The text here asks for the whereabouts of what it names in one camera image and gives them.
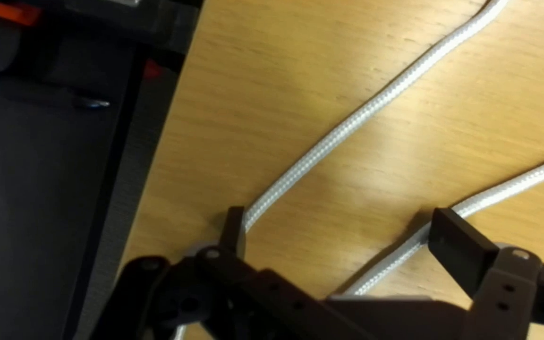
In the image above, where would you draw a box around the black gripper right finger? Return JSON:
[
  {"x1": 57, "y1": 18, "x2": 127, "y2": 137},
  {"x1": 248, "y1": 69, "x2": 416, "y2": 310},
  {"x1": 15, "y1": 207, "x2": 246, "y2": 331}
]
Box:
[{"x1": 427, "y1": 207, "x2": 544, "y2": 340}]

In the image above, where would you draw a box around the white braided rope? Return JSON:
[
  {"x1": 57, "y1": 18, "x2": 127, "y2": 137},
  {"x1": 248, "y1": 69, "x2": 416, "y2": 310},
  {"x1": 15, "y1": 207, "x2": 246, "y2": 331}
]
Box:
[{"x1": 242, "y1": 0, "x2": 544, "y2": 299}]

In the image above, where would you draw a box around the black machine frame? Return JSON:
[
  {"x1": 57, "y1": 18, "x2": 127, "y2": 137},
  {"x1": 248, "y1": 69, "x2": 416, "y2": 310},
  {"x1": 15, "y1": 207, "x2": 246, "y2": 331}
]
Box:
[{"x1": 0, "y1": 0, "x2": 206, "y2": 340}]

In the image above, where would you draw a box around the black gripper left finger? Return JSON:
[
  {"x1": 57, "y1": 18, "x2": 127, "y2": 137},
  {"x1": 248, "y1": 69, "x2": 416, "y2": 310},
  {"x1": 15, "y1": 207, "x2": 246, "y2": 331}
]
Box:
[{"x1": 91, "y1": 205, "x2": 382, "y2": 340}]

